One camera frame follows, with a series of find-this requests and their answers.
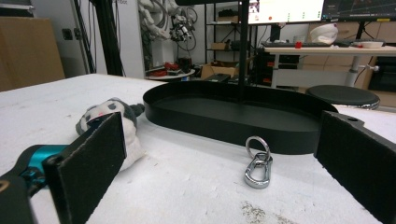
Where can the red tool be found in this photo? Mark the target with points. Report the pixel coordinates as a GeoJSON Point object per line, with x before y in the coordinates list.
{"type": "Point", "coordinates": [169, 66]}

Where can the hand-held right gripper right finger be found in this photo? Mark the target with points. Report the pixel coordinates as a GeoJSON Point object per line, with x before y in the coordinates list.
{"type": "Point", "coordinates": [358, 158]}

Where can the black round stool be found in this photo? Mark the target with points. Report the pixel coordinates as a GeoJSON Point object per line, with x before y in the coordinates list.
{"type": "Point", "coordinates": [342, 95]}

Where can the monitor with dark screen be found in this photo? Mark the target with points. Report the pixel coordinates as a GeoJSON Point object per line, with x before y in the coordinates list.
{"type": "Point", "coordinates": [358, 9]}

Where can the round white table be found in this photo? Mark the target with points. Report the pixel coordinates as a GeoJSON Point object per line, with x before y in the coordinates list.
{"type": "Point", "coordinates": [174, 75]}

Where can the black metal shelf rack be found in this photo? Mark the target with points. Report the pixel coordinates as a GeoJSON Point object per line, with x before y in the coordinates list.
{"type": "Point", "coordinates": [218, 23]}

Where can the large cardboard box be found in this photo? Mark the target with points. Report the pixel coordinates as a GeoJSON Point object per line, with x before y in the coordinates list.
{"type": "Point", "coordinates": [28, 53]}

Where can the black keyboard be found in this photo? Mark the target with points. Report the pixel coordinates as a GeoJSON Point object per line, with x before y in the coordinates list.
{"type": "Point", "coordinates": [295, 44]}

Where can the monitor with white screen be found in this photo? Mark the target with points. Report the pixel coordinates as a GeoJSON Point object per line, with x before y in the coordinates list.
{"type": "Point", "coordinates": [289, 11]}

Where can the white height-adjustable desk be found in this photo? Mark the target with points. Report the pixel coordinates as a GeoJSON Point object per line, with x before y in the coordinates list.
{"type": "Point", "coordinates": [311, 50]}

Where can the small red object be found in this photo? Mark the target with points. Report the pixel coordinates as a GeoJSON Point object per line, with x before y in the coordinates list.
{"type": "Point", "coordinates": [298, 44]}

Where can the open cardboard box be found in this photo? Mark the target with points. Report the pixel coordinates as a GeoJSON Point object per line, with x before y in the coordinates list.
{"type": "Point", "coordinates": [218, 70]}

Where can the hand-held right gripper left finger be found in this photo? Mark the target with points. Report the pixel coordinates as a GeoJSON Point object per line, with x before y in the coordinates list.
{"type": "Point", "coordinates": [90, 155]}

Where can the white rounded helmet-like object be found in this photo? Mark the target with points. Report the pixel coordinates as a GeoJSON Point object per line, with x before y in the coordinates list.
{"type": "Point", "coordinates": [323, 32]}

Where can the grey and white plush toy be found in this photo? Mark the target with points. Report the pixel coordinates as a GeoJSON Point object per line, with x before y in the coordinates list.
{"type": "Point", "coordinates": [133, 143]}

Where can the black oval tray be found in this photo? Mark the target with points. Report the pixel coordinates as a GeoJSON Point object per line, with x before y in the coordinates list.
{"type": "Point", "coordinates": [218, 124]}

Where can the thin black stand pole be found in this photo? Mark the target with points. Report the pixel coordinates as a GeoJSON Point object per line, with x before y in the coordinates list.
{"type": "Point", "coordinates": [243, 56]}

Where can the black equipment box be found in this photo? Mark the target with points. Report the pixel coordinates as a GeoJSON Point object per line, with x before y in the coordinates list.
{"type": "Point", "coordinates": [261, 68]}

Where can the black flat case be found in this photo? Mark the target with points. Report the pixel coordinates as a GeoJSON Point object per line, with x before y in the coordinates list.
{"type": "Point", "coordinates": [218, 77]}

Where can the white shallow bowl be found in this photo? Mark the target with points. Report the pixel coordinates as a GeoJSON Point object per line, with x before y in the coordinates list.
{"type": "Point", "coordinates": [370, 44]}

